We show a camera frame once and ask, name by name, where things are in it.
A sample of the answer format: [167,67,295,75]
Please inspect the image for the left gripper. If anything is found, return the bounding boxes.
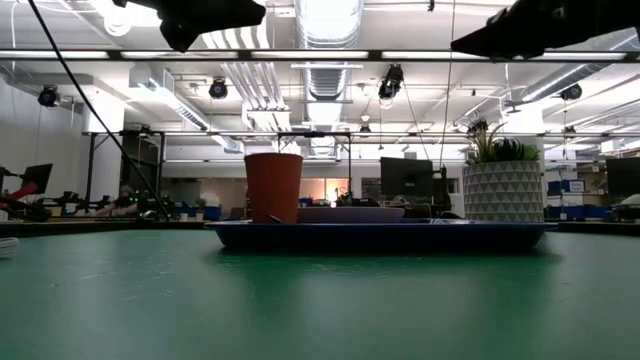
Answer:
[112,0,267,54]

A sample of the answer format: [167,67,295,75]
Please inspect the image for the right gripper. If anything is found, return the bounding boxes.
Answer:
[449,0,640,60]

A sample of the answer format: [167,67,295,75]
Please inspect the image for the orange ribbed cup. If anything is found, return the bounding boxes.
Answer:
[243,152,305,225]

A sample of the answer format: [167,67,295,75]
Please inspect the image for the pale grey plate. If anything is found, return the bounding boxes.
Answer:
[297,206,406,225]

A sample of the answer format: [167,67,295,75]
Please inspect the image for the blue plastic tray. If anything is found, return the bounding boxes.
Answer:
[204,218,559,253]

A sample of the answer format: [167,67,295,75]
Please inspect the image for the long ceiling light strip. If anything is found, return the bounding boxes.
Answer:
[0,48,640,63]

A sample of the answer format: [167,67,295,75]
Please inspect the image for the green potted plant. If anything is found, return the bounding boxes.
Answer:
[466,119,542,166]

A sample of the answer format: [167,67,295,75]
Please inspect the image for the round ceiling lamp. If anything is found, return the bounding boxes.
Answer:
[99,0,137,37]

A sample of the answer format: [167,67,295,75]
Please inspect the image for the grey triangle-pattern planter pot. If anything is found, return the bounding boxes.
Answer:
[462,159,545,224]

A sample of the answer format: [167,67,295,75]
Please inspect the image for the blue storage bins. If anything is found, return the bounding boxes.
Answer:
[546,179,612,221]

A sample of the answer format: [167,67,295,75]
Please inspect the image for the large black monitor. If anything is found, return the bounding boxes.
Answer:
[379,156,435,199]

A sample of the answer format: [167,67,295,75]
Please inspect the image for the blue storage bin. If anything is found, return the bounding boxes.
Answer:
[172,204,224,221]

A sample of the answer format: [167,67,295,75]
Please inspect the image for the person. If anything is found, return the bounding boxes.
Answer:
[94,184,140,217]

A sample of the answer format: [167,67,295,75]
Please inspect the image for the small black monitor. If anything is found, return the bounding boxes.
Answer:
[19,162,54,196]

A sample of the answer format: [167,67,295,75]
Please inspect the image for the red bar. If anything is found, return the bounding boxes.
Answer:
[7,181,39,201]

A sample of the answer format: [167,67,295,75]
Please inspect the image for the thin hanging cable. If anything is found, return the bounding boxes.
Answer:
[438,0,457,169]

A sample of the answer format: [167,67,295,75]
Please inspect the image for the black ceiling camera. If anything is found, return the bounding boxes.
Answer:
[37,84,61,109]
[208,78,229,100]
[378,63,405,100]
[559,83,584,102]

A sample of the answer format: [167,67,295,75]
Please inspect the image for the silver ceiling duct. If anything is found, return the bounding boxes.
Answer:
[294,0,365,159]

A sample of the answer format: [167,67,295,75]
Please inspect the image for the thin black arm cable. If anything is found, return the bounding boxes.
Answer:
[26,0,170,221]

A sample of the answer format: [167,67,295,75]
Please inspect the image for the black metal frame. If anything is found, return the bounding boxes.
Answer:
[82,130,166,207]

